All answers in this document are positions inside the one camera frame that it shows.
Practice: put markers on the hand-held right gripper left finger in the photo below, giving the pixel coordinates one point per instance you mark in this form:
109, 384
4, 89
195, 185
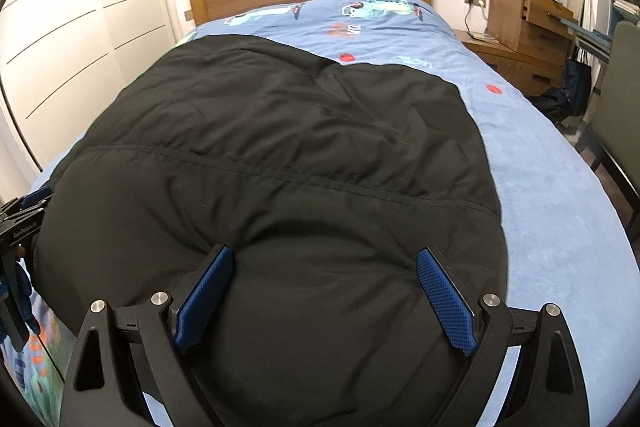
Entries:
205, 299

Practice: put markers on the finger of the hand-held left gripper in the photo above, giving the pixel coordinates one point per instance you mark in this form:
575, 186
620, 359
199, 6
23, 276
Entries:
40, 194

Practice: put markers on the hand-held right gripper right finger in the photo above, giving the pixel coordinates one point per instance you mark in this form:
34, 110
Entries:
445, 299

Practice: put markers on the black puffer jacket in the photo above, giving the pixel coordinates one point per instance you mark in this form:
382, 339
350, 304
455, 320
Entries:
280, 157

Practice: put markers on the person's left hand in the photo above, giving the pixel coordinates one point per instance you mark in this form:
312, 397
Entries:
25, 297

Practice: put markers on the bed with blue patterned sheet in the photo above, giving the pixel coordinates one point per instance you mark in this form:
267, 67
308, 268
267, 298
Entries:
545, 207

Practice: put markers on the white wardrobe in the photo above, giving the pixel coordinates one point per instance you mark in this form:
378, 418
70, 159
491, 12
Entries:
75, 47

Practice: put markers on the wooden nightstand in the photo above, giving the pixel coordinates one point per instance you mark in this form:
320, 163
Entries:
520, 67

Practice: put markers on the navy tote bag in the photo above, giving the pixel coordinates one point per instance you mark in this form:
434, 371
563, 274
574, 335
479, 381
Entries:
577, 87

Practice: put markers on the grey chair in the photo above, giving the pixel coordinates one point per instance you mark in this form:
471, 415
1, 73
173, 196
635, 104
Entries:
617, 92

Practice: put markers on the wooden drawer cabinet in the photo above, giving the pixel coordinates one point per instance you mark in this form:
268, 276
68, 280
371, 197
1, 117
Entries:
515, 14

